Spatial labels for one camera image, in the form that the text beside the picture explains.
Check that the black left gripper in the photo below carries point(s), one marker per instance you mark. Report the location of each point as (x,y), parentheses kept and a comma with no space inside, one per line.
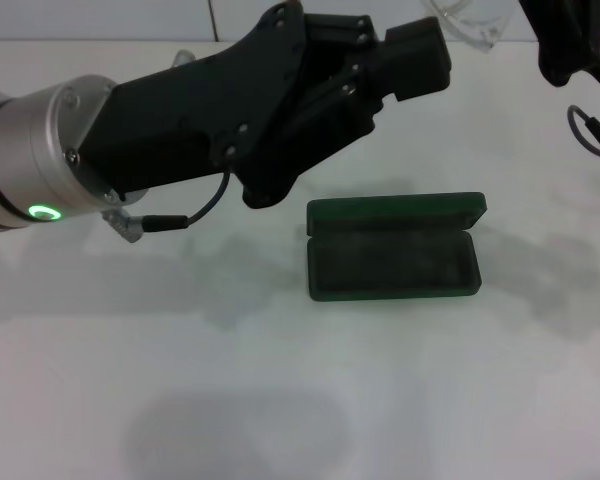
(180,120)

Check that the silver left wrist stub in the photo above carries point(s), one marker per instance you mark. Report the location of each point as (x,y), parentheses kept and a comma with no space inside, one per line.
(184,57)

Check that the green glasses case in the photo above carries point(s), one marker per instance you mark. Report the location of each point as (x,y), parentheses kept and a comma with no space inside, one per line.
(430,280)

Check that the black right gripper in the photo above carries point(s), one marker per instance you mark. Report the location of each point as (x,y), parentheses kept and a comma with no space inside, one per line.
(570,35)

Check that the clear plastic glasses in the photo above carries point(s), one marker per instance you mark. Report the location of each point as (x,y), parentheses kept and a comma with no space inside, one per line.
(480,32)

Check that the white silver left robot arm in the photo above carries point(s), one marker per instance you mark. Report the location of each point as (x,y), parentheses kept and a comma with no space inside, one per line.
(25,160)

